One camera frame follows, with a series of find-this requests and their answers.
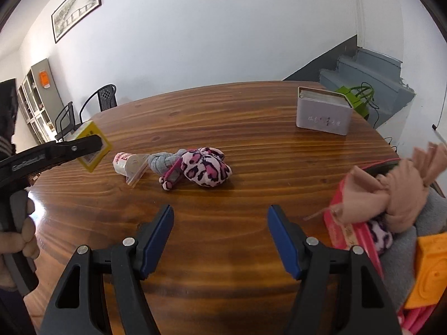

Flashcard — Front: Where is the black framed picture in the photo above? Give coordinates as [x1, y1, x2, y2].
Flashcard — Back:
[51, 0, 103, 44]

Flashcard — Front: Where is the white tin box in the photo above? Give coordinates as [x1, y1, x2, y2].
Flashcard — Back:
[296, 86, 353, 137]

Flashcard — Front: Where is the beige cloth doll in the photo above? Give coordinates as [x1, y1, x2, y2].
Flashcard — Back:
[303, 142, 447, 234]

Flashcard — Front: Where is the yellow square block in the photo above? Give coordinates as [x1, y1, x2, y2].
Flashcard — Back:
[76, 120, 113, 173]

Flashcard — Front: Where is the orange embossed cube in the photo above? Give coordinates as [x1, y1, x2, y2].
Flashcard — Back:
[404, 232, 447, 309]

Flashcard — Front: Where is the black mesh chair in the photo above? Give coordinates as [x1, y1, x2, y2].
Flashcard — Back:
[80, 84, 119, 123]
[54, 101, 82, 142]

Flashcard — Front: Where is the person's left hand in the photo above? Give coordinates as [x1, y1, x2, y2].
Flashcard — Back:
[0, 198, 40, 288]

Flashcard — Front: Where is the grey staircase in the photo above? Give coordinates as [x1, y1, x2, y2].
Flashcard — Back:
[283, 47, 416, 130]

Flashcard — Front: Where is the pink tin container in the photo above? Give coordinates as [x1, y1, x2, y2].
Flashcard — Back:
[323, 161, 447, 335]

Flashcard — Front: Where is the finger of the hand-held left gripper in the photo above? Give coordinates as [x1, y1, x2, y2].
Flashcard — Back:
[44, 134, 102, 167]

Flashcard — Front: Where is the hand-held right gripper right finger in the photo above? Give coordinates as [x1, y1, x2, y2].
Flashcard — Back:
[267, 205, 402, 335]

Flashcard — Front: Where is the clear plastic packet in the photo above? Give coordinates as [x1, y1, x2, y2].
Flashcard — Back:
[112, 151, 151, 185]

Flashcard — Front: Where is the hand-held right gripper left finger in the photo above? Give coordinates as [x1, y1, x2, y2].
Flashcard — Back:
[39, 204, 175, 335]

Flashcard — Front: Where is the green paper bag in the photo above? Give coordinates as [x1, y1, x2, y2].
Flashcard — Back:
[335, 83, 376, 120]

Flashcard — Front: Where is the dark striped cloth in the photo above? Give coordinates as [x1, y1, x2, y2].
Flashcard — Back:
[0, 78, 19, 156]

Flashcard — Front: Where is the grey fleece cloth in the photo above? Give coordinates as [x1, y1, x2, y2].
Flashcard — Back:
[379, 192, 447, 308]

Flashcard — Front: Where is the white shelf cabinet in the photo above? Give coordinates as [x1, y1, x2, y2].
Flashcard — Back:
[17, 58, 58, 145]

